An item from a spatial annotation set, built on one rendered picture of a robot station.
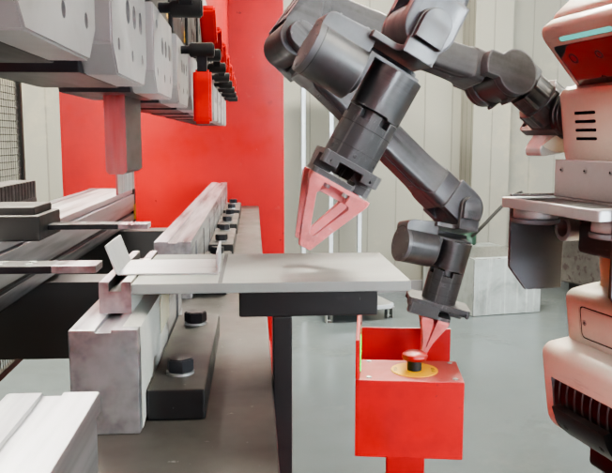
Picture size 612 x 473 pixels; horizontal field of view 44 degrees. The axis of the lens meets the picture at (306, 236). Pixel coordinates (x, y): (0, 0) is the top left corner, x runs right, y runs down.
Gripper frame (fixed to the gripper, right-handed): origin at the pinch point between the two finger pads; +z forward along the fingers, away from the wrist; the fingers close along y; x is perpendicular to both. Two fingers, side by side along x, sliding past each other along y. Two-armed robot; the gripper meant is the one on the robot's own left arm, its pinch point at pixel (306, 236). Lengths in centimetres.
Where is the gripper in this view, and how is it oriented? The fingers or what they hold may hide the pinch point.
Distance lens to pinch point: 79.9
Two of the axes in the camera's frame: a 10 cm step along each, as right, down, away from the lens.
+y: 0.7, 1.4, -9.9
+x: 8.7, 4.7, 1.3
